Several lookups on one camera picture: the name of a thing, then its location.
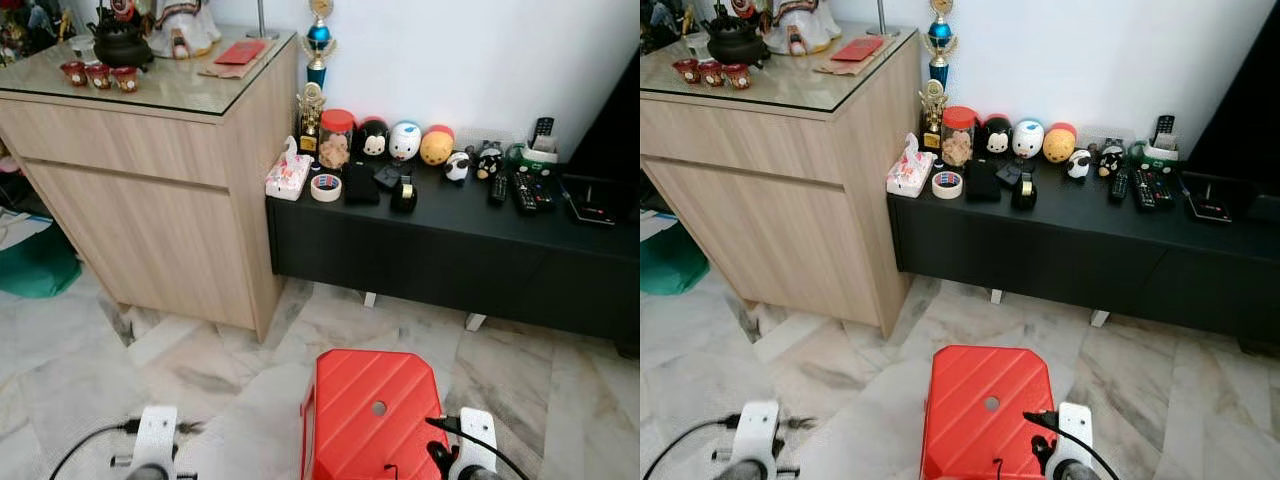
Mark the small black white plush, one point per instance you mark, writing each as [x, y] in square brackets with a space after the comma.
[1111, 162]
[489, 164]

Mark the metal lamp pole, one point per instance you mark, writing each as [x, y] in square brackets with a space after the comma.
[882, 18]
[262, 20]

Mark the white tape roll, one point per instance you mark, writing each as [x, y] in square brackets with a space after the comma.
[326, 188]
[947, 185]

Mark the red packet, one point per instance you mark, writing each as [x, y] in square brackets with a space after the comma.
[858, 49]
[241, 52]

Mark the slim black remote control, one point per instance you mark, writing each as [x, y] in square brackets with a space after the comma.
[498, 189]
[1119, 187]

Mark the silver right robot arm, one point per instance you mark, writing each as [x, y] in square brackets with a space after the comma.
[1076, 472]
[482, 475]

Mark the small black box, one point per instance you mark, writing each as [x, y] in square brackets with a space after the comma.
[1009, 173]
[388, 176]

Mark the green bag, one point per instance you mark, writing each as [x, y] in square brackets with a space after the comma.
[672, 262]
[38, 265]

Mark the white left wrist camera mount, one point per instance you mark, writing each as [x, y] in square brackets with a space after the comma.
[156, 435]
[757, 432]

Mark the green white remote holder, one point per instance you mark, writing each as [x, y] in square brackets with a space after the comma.
[535, 158]
[1158, 155]

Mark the white and blue plush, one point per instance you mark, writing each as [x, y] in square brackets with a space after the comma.
[1028, 141]
[405, 143]

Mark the red plastic stool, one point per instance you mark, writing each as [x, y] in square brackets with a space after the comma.
[985, 435]
[370, 440]

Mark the yellow and red plush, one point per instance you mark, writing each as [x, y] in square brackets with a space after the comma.
[437, 148]
[1060, 145]

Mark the light wooden cabinet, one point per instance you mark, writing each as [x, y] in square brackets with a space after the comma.
[780, 200]
[150, 200]

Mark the red lidded snack jar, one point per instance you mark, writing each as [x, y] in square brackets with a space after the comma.
[336, 145]
[958, 142]

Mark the black wallet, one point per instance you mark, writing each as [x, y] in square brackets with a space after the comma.
[982, 184]
[361, 187]

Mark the small white spotted plush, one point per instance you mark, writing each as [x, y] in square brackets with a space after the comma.
[1079, 166]
[457, 168]

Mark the white robed statue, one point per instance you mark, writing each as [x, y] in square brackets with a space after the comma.
[803, 25]
[185, 28]

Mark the flat black device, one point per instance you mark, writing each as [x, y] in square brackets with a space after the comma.
[1212, 200]
[590, 203]

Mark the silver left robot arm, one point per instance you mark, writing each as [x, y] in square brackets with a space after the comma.
[148, 473]
[742, 471]

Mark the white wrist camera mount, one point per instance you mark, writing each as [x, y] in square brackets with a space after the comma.
[478, 435]
[1075, 430]
[156, 435]
[757, 432]

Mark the black mouse plush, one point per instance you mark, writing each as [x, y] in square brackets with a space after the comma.
[373, 140]
[996, 137]

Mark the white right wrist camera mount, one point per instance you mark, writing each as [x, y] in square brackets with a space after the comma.
[478, 435]
[1075, 430]

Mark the blue and gold trophy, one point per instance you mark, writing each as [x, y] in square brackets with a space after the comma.
[319, 40]
[940, 38]

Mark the pink floral tissue box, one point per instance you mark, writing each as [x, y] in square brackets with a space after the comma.
[910, 172]
[288, 175]

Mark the small red cup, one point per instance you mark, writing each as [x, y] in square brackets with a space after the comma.
[737, 77]
[688, 70]
[712, 74]
[73, 73]
[126, 80]
[98, 77]

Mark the small gold trophy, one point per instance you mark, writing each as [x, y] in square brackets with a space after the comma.
[311, 115]
[934, 112]

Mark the black incense pot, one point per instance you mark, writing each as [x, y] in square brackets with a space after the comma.
[122, 45]
[738, 42]

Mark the dark figurine clutter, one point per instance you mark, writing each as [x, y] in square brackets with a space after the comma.
[25, 30]
[665, 25]

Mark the black tape dispenser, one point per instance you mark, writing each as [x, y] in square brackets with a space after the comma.
[404, 195]
[1025, 192]

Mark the black television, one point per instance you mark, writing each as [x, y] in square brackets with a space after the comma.
[1245, 120]
[610, 130]

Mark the black remote coloured buttons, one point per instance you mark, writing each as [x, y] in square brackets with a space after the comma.
[525, 193]
[1146, 191]

